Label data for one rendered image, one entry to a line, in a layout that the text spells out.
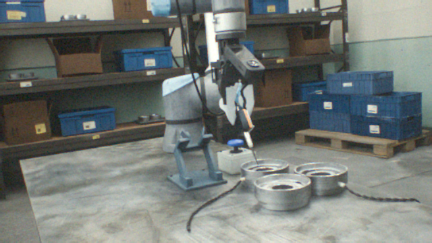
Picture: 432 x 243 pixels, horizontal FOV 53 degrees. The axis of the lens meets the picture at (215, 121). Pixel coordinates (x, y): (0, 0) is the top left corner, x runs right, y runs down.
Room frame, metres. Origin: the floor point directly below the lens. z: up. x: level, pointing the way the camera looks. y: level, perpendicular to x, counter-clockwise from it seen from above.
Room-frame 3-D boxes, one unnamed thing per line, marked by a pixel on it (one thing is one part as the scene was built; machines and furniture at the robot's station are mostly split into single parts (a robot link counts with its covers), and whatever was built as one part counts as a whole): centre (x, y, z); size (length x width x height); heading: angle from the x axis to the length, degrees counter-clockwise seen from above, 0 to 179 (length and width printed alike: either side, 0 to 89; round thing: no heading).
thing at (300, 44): (5.48, -1.24, 1.19); 0.45 x 0.40 x 0.37; 111
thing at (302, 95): (5.50, -1.24, 0.56); 0.52 x 0.38 x 0.22; 113
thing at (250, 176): (0.92, -0.10, 0.82); 0.10 x 0.10 x 0.04
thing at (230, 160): (1.05, -0.04, 0.82); 0.08 x 0.07 x 0.05; 26
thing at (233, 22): (1.03, -0.05, 1.15); 0.08 x 0.08 x 0.05
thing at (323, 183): (0.85, -0.20, 0.82); 0.10 x 0.10 x 0.04
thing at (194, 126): (1.37, 0.10, 0.85); 0.15 x 0.15 x 0.10
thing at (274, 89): (5.21, -0.67, 0.67); 0.52 x 0.43 x 0.43; 116
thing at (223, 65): (1.04, -0.05, 1.07); 0.09 x 0.08 x 0.12; 23
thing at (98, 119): (4.27, 1.28, 0.56); 0.52 x 0.38 x 0.22; 113
